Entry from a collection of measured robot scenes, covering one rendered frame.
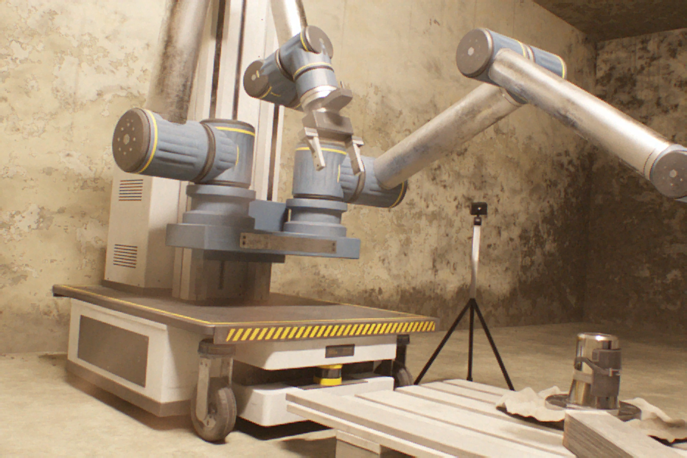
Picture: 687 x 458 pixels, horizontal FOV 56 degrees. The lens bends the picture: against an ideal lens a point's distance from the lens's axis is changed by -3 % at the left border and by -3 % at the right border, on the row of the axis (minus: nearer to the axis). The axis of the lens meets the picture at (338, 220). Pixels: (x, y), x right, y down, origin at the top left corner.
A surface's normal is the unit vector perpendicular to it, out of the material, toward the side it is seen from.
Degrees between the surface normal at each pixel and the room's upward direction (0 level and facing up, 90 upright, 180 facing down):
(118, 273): 90
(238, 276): 90
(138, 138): 90
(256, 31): 90
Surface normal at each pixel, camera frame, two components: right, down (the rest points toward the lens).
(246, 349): -0.72, -0.08
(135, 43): 0.70, 0.02
